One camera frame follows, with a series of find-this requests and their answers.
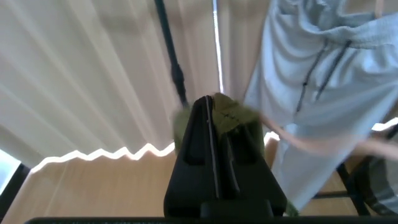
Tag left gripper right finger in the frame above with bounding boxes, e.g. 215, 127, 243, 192
216, 129, 287, 218

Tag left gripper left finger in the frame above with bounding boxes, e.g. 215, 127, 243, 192
164, 95, 220, 218

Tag green garment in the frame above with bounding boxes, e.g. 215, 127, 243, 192
172, 92, 299, 217

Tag pink clothes hanger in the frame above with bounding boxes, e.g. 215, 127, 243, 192
257, 113, 398, 160

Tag pale grey shorts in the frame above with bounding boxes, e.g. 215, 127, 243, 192
244, 0, 398, 213

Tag black clothes rack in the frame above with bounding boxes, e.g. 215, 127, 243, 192
154, 0, 398, 217

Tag beige curtain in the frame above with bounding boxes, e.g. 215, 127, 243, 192
0, 0, 398, 169

